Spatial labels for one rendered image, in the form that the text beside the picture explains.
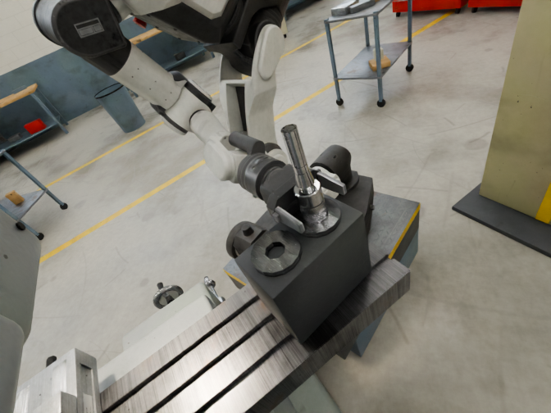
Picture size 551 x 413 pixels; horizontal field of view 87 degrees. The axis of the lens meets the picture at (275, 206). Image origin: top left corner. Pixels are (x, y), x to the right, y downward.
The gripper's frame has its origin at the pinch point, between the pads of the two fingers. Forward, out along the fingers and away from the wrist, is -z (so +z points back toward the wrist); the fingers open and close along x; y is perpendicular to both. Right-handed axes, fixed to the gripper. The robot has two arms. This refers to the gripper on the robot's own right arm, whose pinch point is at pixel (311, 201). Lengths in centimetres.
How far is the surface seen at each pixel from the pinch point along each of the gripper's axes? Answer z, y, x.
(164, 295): 60, 51, -38
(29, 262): 6.6, -16.8, -34.9
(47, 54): 755, 0, 17
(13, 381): -10.6, -18.4, -35.4
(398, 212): 26, 77, 65
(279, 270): -3.6, 3.1, -12.3
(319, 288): -5.9, 12.1, -7.9
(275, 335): -0.4, 23.1, -18.5
